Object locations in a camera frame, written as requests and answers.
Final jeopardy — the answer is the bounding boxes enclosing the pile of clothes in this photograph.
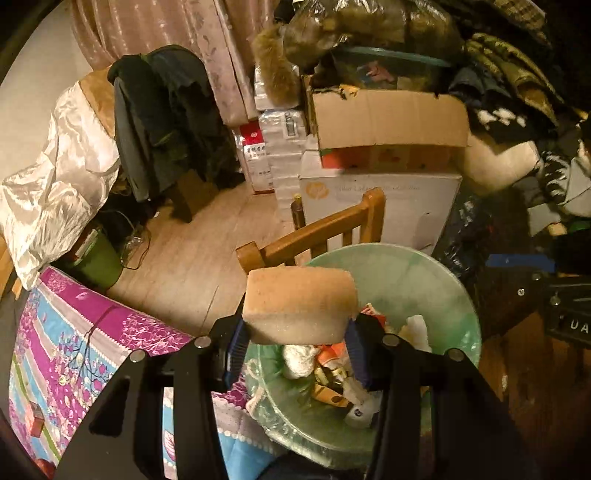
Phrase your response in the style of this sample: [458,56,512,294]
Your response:
[438,0,591,241]

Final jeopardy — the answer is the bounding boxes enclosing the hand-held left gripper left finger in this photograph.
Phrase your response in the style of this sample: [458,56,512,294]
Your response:
[53,295,252,480]

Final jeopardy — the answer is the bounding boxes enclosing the brown cardboard box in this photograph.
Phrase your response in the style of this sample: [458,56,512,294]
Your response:
[302,76,472,151]

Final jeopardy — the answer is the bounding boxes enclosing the pink patterned curtain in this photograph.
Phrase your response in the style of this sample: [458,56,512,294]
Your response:
[69,0,278,127]

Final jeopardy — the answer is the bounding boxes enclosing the yellow blanket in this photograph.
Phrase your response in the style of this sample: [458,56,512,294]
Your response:
[78,69,116,134]

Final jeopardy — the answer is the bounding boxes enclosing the cream pillow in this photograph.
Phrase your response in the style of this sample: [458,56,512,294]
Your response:
[462,134,543,188]

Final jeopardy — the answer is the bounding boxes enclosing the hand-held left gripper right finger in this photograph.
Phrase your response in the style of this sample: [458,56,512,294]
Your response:
[345,313,541,480]

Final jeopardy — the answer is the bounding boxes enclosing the fur-hood coat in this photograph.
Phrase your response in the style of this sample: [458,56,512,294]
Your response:
[252,0,465,107]

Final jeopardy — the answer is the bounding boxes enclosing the stack of white packages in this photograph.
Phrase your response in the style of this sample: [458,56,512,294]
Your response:
[254,65,310,222]

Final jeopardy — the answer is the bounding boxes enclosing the striped floral blanket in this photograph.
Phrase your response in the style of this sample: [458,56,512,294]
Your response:
[7,265,287,480]

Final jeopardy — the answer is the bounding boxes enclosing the red white carton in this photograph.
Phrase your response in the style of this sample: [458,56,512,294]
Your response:
[233,122,275,195]

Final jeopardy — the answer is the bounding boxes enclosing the wooden chair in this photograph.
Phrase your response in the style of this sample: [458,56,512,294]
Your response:
[235,189,386,273]

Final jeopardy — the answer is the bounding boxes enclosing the green storage box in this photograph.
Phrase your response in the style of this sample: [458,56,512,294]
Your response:
[69,228,123,289]

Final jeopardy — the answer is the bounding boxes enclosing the black floor cable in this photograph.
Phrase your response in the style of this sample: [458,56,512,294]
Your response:
[99,210,153,271]

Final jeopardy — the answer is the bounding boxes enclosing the small red box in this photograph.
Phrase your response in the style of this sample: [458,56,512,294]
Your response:
[23,401,47,437]

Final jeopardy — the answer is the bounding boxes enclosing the large white satin cloth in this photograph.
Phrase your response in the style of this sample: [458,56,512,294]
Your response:
[0,83,122,291]

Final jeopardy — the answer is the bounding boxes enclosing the white cardboard box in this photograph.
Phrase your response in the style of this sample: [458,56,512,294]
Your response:
[298,148,462,254]

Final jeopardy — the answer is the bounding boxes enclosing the bin with green bag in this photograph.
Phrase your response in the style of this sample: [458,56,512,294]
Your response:
[226,243,483,457]

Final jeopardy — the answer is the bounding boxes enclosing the dark jackets on chair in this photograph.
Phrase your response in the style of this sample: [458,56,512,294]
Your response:
[107,45,241,224]

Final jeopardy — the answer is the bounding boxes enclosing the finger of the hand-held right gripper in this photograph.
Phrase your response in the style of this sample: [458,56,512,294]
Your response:
[485,253,559,324]

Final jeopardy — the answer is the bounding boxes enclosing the black plastic bag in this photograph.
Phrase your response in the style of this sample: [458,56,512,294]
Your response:
[434,194,518,287]

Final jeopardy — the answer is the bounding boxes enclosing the teal plastic basin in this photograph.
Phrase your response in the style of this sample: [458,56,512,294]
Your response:
[342,44,453,88]

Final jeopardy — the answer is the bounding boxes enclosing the brown sponge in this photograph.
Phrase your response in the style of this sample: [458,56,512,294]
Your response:
[242,266,360,346]

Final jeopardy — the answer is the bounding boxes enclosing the crumpled white tissue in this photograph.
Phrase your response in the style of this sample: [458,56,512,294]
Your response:
[281,344,319,380]

